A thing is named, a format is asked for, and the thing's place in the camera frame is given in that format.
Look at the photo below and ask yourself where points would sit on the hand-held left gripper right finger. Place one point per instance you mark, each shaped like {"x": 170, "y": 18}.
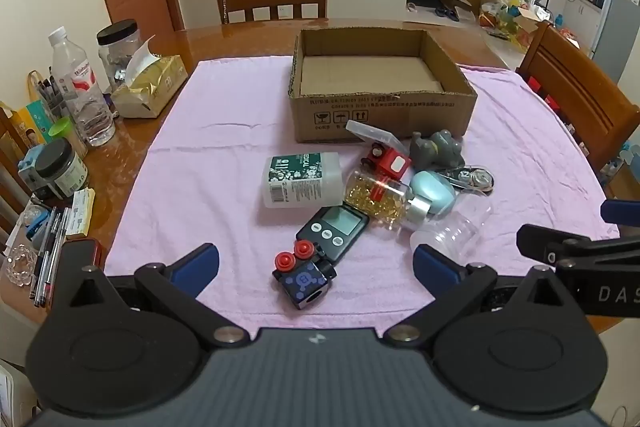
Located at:
{"x": 432, "y": 264}

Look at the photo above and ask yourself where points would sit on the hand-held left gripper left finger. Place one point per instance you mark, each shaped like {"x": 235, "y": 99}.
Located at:
{"x": 200, "y": 264}

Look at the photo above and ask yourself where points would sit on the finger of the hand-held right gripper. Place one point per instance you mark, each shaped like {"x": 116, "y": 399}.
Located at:
{"x": 622, "y": 211}
{"x": 545, "y": 242}

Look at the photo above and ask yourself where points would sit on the clear plastic jar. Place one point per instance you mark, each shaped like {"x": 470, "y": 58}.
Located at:
{"x": 455, "y": 232}

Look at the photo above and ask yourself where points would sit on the teal earbud case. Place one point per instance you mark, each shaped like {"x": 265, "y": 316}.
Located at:
{"x": 432, "y": 192}

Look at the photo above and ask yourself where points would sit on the clear correction tape dispenser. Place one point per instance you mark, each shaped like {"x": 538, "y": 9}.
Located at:
{"x": 472, "y": 178}

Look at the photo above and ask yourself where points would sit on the blue cube toy red buttons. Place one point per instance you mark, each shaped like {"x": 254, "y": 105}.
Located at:
{"x": 302, "y": 282}

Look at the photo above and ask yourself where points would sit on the white plastic bottle green label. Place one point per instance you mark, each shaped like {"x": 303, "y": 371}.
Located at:
{"x": 300, "y": 179}

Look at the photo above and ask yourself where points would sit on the cardboard box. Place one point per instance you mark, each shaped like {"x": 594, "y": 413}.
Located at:
{"x": 370, "y": 74}
{"x": 532, "y": 22}

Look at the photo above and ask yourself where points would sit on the clear bottle of gold capsules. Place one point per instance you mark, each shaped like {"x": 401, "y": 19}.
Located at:
{"x": 380, "y": 207}

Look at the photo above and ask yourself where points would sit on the pink towel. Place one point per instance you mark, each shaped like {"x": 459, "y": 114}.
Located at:
{"x": 210, "y": 167}

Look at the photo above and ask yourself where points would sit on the black digital meter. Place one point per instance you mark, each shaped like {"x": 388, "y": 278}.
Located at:
{"x": 332, "y": 229}

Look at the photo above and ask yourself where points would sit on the red toy car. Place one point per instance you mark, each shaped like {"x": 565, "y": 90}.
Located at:
{"x": 392, "y": 164}

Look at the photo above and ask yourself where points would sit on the grey elephant toy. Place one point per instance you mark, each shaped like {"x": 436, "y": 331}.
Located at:
{"x": 440, "y": 149}

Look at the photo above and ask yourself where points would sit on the white medicine box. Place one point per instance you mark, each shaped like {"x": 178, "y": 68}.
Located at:
{"x": 80, "y": 212}

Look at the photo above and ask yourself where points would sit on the clear plastic lid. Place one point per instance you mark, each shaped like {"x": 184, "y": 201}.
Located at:
{"x": 372, "y": 134}

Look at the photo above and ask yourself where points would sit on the bundle of pens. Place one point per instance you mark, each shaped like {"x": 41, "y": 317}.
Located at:
{"x": 47, "y": 252}

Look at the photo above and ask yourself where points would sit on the labelled jar black lid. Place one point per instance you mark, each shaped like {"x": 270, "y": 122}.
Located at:
{"x": 60, "y": 169}

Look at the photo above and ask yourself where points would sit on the grey refrigerator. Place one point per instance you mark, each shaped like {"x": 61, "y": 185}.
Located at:
{"x": 612, "y": 32}

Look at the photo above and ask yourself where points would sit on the glass ashtray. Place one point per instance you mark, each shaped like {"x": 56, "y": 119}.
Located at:
{"x": 17, "y": 267}

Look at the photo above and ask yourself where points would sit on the gold tissue box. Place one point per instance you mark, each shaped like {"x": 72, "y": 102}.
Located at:
{"x": 150, "y": 87}

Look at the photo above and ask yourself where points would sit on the clear water bottle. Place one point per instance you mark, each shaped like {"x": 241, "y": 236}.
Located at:
{"x": 82, "y": 92}

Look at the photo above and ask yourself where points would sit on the cardboard box on floor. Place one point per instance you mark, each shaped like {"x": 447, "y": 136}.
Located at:
{"x": 532, "y": 22}

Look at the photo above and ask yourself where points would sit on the printed paper bag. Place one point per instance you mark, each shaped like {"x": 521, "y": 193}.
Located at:
{"x": 27, "y": 127}

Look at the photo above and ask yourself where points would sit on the glass jar black lid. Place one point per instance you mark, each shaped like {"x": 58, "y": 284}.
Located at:
{"x": 117, "y": 52}

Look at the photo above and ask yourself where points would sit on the clear bag of pens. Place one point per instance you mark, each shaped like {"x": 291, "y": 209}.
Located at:
{"x": 47, "y": 92}

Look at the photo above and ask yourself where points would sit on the dark slippers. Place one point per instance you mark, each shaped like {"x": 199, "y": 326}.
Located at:
{"x": 446, "y": 12}

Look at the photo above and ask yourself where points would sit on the pink slippers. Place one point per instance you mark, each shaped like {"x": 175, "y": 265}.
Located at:
{"x": 412, "y": 7}

